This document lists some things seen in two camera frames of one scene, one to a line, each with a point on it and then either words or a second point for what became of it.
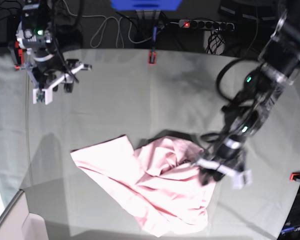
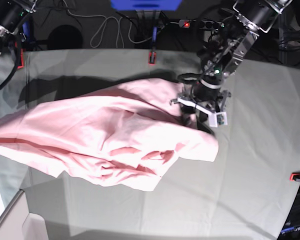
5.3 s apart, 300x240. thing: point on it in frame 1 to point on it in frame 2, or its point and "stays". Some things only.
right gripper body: [230, 163] to [206, 104]
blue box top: [146, 5] stays
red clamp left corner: [19, 56] stays
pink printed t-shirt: [159, 181] to [124, 135]
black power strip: [206, 24] stays
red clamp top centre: [152, 57] stays
